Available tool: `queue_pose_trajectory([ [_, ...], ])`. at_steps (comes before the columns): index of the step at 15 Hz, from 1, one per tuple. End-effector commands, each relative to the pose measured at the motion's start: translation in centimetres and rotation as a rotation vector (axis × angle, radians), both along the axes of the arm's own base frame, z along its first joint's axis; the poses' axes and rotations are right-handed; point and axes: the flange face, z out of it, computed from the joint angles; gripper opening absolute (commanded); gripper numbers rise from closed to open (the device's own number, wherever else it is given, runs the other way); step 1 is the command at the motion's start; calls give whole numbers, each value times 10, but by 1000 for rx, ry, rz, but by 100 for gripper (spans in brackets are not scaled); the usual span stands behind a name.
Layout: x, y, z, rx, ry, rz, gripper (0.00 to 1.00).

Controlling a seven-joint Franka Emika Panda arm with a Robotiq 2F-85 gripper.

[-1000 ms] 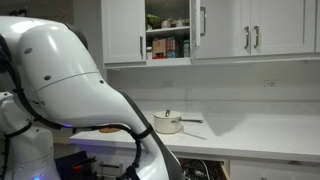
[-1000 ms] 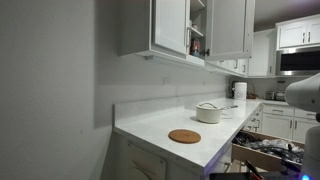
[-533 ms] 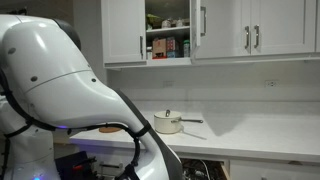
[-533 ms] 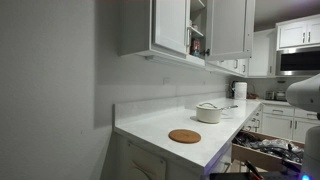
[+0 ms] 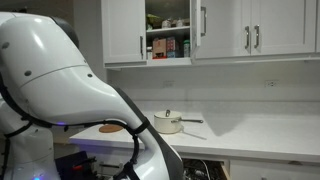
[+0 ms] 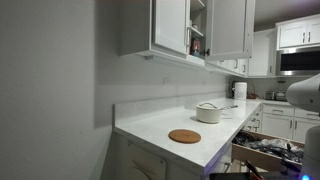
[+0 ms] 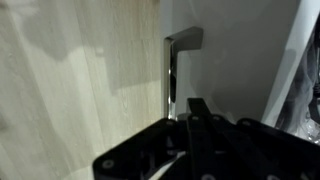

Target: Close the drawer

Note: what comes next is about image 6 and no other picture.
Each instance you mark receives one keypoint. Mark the wooden drawer with white front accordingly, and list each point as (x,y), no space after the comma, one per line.
(256,158)

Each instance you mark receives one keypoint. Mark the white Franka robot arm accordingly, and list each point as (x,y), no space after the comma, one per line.
(306,93)

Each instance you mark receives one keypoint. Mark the white lower drawer front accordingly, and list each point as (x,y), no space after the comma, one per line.
(223,160)

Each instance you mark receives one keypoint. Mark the white kitchen drawer front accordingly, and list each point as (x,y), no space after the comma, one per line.
(306,114)
(278,110)

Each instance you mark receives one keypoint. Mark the cream saucepan lid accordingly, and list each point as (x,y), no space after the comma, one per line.
(208,106)

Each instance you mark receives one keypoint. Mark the round cork trivet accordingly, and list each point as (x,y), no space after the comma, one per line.
(184,136)

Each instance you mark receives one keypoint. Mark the red and blue food box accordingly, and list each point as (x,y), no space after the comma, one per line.
(195,46)

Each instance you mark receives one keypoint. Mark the closed white upper cabinet door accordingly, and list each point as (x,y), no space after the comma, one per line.
(230,65)
(170,26)
(243,68)

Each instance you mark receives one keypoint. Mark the white cabinet end panel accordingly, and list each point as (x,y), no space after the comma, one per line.
(146,163)

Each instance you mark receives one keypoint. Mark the open white upper cabinet door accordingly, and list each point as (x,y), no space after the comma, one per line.
(228,30)

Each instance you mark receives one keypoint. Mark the brown wicker basket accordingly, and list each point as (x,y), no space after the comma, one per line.
(252,95)

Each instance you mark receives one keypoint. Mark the white lower cabinet front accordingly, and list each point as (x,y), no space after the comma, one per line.
(255,120)

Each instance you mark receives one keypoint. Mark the tall white cabinet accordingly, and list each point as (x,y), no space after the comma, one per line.
(261,53)

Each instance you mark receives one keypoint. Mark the silver toaster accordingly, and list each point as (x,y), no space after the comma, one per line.
(270,95)

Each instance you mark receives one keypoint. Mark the silver countertop appliance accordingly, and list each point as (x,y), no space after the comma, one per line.
(280,95)

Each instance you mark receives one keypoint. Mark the white lower cabinet door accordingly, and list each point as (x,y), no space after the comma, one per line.
(276,126)
(301,128)

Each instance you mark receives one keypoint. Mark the stainless steel microwave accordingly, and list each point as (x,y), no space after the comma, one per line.
(298,61)

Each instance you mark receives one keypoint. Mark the small white cabinet door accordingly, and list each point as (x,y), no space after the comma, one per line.
(314,31)
(291,34)

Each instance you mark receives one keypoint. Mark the white wall outlet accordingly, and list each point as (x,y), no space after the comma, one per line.
(166,80)

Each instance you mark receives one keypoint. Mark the white upper cabinet frame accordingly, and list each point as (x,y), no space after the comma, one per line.
(166,56)

